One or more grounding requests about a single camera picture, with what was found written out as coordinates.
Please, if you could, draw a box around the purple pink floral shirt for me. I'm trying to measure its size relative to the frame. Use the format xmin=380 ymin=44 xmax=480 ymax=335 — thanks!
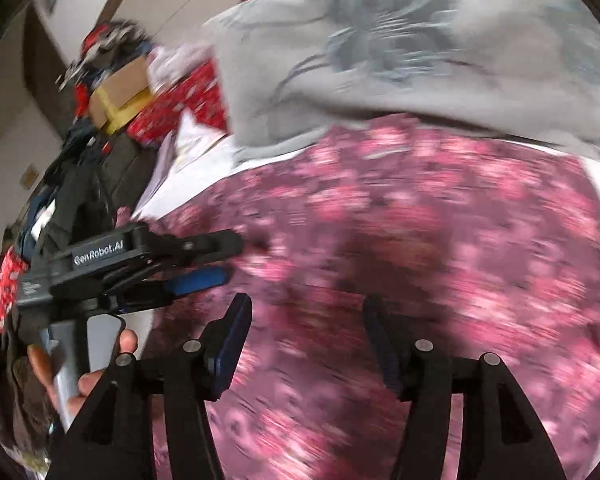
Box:
xmin=116 ymin=114 xmax=600 ymax=480

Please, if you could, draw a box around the dark clothes pile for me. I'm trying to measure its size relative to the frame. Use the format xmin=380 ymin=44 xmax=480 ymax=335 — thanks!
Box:
xmin=15 ymin=117 xmax=158 ymax=266

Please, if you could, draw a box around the person's left hand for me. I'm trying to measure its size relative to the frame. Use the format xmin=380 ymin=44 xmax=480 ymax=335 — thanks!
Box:
xmin=27 ymin=328 xmax=138 ymax=415

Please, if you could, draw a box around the white folded paper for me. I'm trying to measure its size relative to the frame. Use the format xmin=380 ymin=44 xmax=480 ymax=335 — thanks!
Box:
xmin=135 ymin=108 xmax=227 ymax=214

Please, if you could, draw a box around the white quilted bedspread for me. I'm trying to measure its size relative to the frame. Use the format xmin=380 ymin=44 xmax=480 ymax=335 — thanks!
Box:
xmin=124 ymin=129 xmax=600 ymax=480

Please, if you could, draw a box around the cardboard box with yellow tape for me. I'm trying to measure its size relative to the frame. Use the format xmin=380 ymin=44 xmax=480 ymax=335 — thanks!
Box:
xmin=88 ymin=55 xmax=154 ymax=134

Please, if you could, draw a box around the red patterned pillow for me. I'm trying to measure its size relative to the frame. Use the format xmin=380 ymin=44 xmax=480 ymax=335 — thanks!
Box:
xmin=126 ymin=0 xmax=342 ymax=149

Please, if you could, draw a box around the grey floral pillow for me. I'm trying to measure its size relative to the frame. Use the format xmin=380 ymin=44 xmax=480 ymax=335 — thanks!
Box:
xmin=204 ymin=0 xmax=600 ymax=160

